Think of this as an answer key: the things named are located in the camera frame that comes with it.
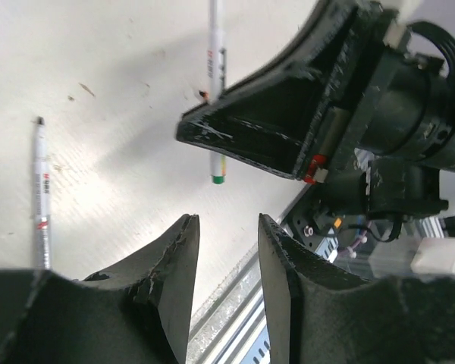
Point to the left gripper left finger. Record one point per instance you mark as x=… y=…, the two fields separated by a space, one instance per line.
x=137 y=310

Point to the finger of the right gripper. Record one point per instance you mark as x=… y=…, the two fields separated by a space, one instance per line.
x=273 y=119

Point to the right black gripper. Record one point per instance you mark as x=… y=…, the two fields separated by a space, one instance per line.
x=387 y=88

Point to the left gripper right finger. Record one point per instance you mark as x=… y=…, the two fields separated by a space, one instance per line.
x=319 y=313

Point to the white green end pen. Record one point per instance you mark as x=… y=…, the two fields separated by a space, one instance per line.
x=216 y=78

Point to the white black end pen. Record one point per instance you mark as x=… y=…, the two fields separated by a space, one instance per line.
x=42 y=195

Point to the aluminium mounting rail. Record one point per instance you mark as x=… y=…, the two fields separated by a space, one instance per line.
x=230 y=326

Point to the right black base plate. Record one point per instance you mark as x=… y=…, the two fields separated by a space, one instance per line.
x=314 y=224

